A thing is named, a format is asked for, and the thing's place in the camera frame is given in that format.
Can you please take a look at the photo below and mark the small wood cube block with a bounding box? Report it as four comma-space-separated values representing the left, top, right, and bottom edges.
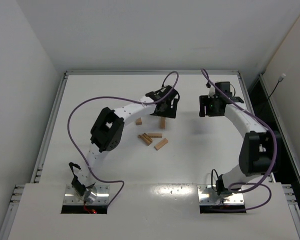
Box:
135, 118, 142, 126

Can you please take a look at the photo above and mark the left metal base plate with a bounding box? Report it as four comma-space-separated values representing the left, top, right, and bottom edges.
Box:
63, 184, 110, 206

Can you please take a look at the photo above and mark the purple cable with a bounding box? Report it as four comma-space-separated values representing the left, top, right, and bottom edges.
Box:
67, 71, 179, 206
201, 69, 278, 213

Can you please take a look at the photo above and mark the long wood block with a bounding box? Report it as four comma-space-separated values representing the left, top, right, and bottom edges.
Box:
147, 133, 163, 138
154, 138, 168, 151
160, 117, 166, 129

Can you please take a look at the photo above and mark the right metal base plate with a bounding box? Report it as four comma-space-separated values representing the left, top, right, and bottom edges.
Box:
197, 184, 244, 207

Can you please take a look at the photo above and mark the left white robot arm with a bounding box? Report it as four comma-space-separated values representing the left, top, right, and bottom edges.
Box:
67, 85, 180, 186

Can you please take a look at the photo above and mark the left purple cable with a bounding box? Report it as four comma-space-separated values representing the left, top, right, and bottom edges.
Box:
67, 71, 179, 206

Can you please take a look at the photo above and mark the black wall cable with plug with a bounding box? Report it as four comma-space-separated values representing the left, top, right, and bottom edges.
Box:
266, 73, 286, 101

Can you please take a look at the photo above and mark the metal base plate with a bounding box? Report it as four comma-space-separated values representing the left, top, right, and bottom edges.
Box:
197, 184, 244, 207
63, 184, 110, 206

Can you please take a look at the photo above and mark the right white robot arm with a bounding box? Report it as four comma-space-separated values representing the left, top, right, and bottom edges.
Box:
199, 81, 282, 195

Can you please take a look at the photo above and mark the grooved wood block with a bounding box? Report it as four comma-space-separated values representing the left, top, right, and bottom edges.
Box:
138, 133, 153, 146

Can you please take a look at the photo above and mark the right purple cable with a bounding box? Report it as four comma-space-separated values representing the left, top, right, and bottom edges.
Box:
201, 69, 278, 213

